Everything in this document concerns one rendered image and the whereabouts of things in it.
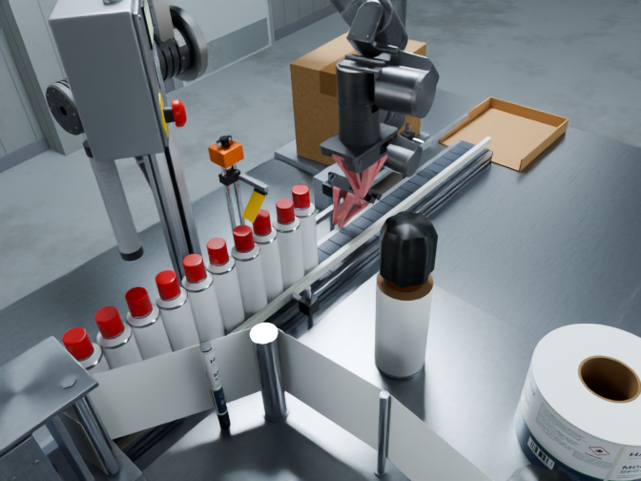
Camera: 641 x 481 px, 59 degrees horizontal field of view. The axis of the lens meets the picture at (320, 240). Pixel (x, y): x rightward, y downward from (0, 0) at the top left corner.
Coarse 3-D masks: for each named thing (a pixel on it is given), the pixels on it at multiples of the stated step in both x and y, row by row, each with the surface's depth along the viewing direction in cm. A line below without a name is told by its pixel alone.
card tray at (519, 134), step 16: (480, 112) 180; (496, 112) 181; (512, 112) 178; (528, 112) 175; (544, 112) 171; (464, 128) 173; (480, 128) 172; (496, 128) 172; (512, 128) 172; (528, 128) 171; (544, 128) 171; (560, 128) 165; (448, 144) 166; (496, 144) 164; (512, 144) 164; (528, 144) 164; (544, 144) 159; (496, 160) 157; (512, 160) 157; (528, 160) 155
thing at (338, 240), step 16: (464, 144) 156; (448, 160) 150; (416, 176) 144; (432, 176) 144; (400, 192) 139; (432, 192) 138; (384, 208) 134; (352, 224) 129; (368, 224) 129; (336, 240) 125; (368, 240) 125; (320, 256) 121; (352, 256) 121; (288, 304) 110; (272, 320) 107; (48, 448) 88
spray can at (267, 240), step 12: (264, 216) 99; (264, 228) 99; (264, 240) 100; (276, 240) 102; (264, 252) 101; (276, 252) 103; (264, 264) 103; (276, 264) 104; (264, 276) 105; (276, 276) 106; (276, 288) 107
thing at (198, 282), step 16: (192, 256) 91; (192, 272) 90; (208, 272) 94; (192, 288) 91; (208, 288) 92; (192, 304) 93; (208, 304) 94; (208, 320) 95; (208, 336) 98; (224, 336) 101
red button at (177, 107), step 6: (174, 102) 76; (180, 102) 76; (168, 108) 76; (174, 108) 75; (180, 108) 76; (168, 114) 76; (174, 114) 75; (180, 114) 76; (168, 120) 76; (174, 120) 77; (180, 120) 76; (186, 120) 77; (180, 126) 77
